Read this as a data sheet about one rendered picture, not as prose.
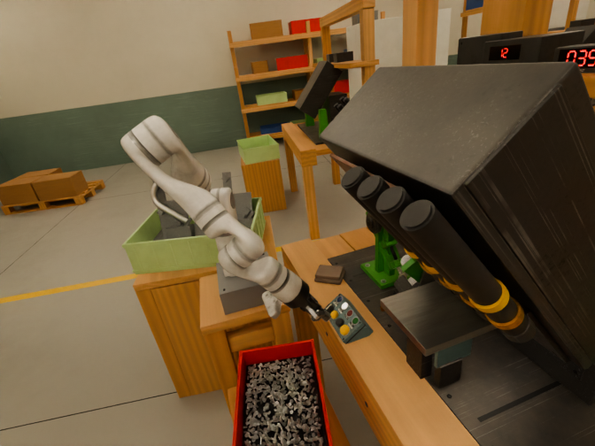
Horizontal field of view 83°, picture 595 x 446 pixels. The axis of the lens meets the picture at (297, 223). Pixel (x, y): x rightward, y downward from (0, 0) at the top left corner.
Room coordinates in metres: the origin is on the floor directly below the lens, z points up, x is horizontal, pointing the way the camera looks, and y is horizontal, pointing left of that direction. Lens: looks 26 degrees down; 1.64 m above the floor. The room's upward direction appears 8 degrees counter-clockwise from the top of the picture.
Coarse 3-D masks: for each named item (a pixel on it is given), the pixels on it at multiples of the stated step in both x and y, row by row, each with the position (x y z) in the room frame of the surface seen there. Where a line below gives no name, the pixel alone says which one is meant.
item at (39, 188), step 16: (32, 176) 5.40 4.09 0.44; (48, 176) 5.24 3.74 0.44; (64, 176) 5.10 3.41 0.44; (80, 176) 5.27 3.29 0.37; (0, 192) 5.00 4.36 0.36; (16, 192) 5.00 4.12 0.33; (32, 192) 4.99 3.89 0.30; (48, 192) 4.98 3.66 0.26; (64, 192) 4.99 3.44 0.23; (80, 192) 5.10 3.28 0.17; (32, 208) 5.08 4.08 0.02; (48, 208) 4.99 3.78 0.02
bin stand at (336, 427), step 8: (232, 392) 0.67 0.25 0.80; (232, 400) 0.64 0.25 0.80; (328, 400) 0.60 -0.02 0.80; (232, 408) 0.62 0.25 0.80; (328, 408) 0.58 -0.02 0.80; (232, 416) 0.60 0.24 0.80; (328, 416) 0.56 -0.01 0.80; (336, 424) 0.54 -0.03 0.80; (336, 432) 0.52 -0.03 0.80; (336, 440) 0.50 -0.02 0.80; (344, 440) 0.49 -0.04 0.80
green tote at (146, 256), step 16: (256, 208) 1.62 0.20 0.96; (144, 224) 1.63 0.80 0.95; (160, 224) 1.79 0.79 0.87; (256, 224) 1.49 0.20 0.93; (128, 240) 1.45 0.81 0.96; (144, 240) 1.58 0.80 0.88; (160, 240) 1.40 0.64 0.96; (176, 240) 1.39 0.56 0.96; (192, 240) 1.38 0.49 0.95; (208, 240) 1.38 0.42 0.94; (128, 256) 1.41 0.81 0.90; (144, 256) 1.40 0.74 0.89; (160, 256) 1.40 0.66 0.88; (176, 256) 1.39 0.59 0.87; (192, 256) 1.39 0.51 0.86; (208, 256) 1.38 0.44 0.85; (144, 272) 1.40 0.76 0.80
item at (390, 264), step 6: (384, 240) 0.97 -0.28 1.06; (396, 240) 0.97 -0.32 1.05; (384, 246) 0.97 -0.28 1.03; (390, 246) 0.97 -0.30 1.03; (384, 252) 0.97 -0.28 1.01; (396, 252) 0.97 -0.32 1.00; (384, 258) 0.96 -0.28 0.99; (390, 258) 0.96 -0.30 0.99; (396, 258) 0.94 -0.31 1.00; (390, 264) 0.94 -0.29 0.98; (396, 264) 0.92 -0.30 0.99; (390, 270) 0.94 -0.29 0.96
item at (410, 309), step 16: (416, 288) 0.61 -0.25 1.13; (432, 288) 0.61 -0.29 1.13; (384, 304) 0.58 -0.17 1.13; (400, 304) 0.57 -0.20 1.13; (416, 304) 0.56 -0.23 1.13; (432, 304) 0.56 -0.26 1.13; (448, 304) 0.55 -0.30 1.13; (464, 304) 0.54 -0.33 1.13; (400, 320) 0.52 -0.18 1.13; (416, 320) 0.52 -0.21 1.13; (432, 320) 0.51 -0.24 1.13; (448, 320) 0.50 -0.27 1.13; (464, 320) 0.50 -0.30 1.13; (480, 320) 0.49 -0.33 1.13; (416, 336) 0.47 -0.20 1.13; (432, 336) 0.47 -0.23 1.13; (448, 336) 0.46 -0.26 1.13; (464, 336) 0.46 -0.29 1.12; (432, 352) 0.45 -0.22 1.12
